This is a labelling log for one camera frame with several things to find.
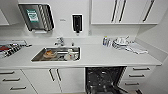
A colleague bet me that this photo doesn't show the stainless steel dishwasher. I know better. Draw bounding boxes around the stainless steel dishwasher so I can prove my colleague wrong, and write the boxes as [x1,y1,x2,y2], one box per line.
[84,65,128,94]

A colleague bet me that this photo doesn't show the white cup and dishes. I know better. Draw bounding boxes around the white cup and dishes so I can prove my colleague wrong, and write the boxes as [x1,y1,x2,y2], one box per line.
[64,48,78,61]

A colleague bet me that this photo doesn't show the blue dish soap bottle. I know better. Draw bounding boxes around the blue dish soap bottle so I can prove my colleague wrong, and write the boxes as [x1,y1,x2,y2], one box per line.
[102,35,108,47]

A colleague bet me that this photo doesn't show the chrome sink faucet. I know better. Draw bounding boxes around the chrome sink faucet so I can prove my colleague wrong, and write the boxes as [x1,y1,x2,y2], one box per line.
[54,36,66,48]

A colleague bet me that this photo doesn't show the small white bottle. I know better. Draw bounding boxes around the small white bottle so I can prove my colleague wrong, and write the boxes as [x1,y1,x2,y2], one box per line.
[107,37,113,48]

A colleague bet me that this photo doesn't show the orange bowl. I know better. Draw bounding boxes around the orange bowl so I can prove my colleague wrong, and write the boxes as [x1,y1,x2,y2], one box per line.
[43,49,56,59]

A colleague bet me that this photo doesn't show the stack of white plates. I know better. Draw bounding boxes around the stack of white plates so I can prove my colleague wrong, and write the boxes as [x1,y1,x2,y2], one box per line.
[112,36,130,50]

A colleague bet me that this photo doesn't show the stainless steel sink basin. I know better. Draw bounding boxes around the stainless steel sink basin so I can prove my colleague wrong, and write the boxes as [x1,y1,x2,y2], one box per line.
[30,46,82,63]

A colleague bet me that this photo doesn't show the white two-door base cabinet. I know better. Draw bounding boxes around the white two-door base cabinet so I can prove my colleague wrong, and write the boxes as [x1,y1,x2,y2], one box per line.
[21,67,86,94]

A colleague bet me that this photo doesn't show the steel paper towel dispenser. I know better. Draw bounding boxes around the steel paper towel dispenser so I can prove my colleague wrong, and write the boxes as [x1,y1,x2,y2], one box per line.
[17,3,56,35]

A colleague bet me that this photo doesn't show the white drawer unit narrow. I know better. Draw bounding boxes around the white drawer unit narrow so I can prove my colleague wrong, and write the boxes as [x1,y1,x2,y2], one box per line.
[117,65,157,94]

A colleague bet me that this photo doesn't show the white drawer unit wide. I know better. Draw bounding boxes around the white drawer unit wide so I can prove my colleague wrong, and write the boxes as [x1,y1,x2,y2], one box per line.
[0,68,38,94]

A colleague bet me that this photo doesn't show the black wall soap dispenser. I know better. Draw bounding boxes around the black wall soap dispenser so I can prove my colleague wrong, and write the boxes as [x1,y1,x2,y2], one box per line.
[71,14,84,35]

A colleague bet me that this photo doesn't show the small wall label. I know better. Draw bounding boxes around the small wall label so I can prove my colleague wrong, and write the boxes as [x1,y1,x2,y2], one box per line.
[59,19,67,23]

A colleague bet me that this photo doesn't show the white wall cabinet wide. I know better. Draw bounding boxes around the white wall cabinet wide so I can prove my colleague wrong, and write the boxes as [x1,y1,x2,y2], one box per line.
[90,0,168,26]

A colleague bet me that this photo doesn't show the white wall cabinet three handles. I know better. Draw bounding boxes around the white wall cabinet three handles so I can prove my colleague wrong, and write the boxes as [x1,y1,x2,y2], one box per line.
[0,8,11,27]

